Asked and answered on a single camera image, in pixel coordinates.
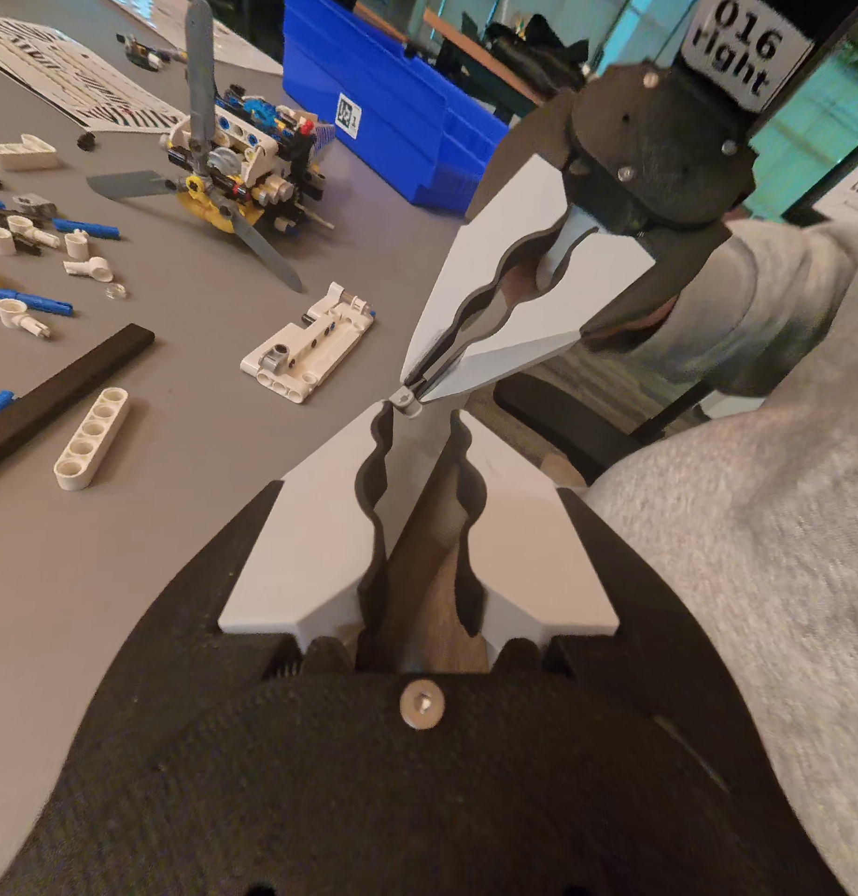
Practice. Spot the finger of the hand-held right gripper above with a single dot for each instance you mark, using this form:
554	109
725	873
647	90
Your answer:
485	238
583	294

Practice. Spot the short white lego beam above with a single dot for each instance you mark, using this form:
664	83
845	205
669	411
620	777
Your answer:
93	437

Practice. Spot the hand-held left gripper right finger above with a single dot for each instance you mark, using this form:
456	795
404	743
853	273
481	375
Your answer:
541	560

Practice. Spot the zebra-striped sticker sheet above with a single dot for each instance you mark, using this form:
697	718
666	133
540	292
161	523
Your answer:
65	77

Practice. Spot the black grey lego subassembly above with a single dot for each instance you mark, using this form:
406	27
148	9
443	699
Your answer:
143	52

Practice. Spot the black bag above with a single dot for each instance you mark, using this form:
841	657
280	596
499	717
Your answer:
534	49

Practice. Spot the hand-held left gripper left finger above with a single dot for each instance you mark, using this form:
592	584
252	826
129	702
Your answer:
296	560

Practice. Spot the black office chair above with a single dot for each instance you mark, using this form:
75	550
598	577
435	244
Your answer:
562	427

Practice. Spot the blue plastic bin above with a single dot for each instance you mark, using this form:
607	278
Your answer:
387	105

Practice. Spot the black lego strip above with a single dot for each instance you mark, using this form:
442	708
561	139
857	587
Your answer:
65	392

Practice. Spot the person's right forearm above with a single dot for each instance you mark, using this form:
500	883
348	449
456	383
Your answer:
772	301

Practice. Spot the small grey lego connector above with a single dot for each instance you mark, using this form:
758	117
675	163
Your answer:
405	399

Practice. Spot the pile of small lego pieces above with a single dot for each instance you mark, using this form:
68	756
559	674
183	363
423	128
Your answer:
23	231

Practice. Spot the grey yellow lego connector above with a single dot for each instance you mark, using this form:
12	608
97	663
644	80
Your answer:
173	53

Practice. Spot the white lego wing assembly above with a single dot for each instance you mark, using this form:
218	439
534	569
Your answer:
310	350

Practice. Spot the wooden-edged desk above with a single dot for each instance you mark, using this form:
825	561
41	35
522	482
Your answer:
485	56

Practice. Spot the zebra-striped lego aeroplane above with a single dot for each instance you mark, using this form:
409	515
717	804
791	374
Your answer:
240	168

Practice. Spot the white bent lego beam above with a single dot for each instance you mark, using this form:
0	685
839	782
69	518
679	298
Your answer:
23	154

